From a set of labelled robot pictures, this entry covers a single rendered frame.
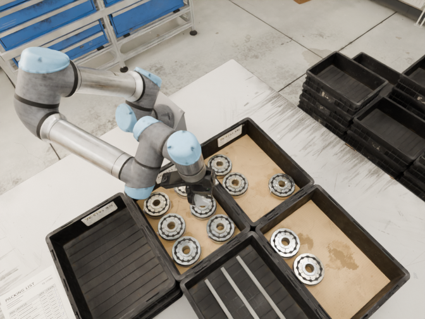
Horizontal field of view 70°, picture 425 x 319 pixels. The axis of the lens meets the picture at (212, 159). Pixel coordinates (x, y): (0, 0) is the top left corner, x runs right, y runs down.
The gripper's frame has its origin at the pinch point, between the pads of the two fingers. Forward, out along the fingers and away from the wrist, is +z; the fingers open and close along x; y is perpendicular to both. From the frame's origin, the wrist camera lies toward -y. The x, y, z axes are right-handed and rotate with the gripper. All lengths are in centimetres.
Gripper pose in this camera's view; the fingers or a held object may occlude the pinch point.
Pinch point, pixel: (197, 195)
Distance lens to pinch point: 102.5
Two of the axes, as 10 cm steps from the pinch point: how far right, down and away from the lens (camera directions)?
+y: 9.8, 1.0, -1.8
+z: 1.1, 4.7, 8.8
